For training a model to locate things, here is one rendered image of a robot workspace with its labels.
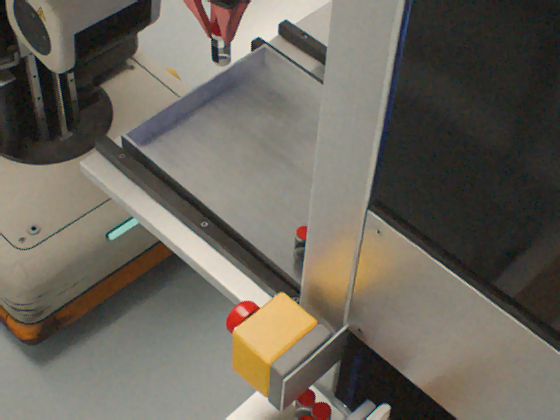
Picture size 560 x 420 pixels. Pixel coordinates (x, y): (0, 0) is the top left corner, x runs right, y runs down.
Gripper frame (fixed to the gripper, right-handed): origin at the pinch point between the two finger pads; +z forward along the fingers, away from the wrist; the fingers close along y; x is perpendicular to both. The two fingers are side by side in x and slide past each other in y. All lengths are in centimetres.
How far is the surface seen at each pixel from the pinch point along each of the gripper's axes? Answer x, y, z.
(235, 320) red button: -24.5, 16.7, 13.0
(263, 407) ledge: -24.9, 20.5, 26.0
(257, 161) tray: 5.9, 1.9, 24.5
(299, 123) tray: 14.9, 3.2, 24.3
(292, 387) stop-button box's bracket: -27.8, 25.1, 14.2
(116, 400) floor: 7, -30, 112
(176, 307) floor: 32, -32, 111
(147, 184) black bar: -6.2, -7.2, 22.9
